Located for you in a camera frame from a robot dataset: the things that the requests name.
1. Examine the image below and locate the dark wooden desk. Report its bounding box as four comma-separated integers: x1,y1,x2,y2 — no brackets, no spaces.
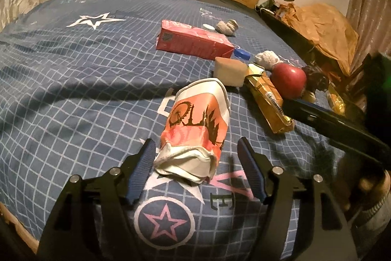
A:
256,6,346,78

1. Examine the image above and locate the crushed orange paper cup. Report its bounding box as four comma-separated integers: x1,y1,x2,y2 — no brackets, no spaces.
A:
153,79,231,185

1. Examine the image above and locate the white tissue wad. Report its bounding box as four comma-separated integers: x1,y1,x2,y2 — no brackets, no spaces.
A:
216,19,239,35
255,50,283,69

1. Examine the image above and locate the person's right forearm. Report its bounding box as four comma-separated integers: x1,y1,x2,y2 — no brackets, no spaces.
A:
351,200,391,249

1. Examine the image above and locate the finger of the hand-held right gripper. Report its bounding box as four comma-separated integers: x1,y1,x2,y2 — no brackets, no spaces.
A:
282,98,391,165

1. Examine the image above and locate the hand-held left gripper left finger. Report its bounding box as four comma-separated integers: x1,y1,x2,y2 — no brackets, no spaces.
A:
38,138,157,261

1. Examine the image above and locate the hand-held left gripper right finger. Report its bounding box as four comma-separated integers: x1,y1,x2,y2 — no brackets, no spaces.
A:
237,136,359,261

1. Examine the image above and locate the orange cloth cover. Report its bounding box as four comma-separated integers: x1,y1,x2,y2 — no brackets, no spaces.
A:
276,2,359,76

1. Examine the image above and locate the red apple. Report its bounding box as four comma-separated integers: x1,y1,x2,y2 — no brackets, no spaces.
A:
271,63,307,98

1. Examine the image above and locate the person's right hand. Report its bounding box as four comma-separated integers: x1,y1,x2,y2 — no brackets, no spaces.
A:
342,171,391,213

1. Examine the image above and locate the patterned curtain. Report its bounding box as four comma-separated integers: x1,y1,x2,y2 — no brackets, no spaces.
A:
347,0,391,54

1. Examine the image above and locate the long gold box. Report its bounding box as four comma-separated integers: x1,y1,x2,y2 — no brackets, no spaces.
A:
244,63,295,134

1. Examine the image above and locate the pink carton box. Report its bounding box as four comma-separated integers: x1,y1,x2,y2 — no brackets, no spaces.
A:
156,19,236,60

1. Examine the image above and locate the yellow snack packet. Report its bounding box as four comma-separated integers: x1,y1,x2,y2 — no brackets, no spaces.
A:
325,82,347,115

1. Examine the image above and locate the black plaid cloth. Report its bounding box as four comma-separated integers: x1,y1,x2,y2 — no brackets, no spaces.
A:
302,65,330,93

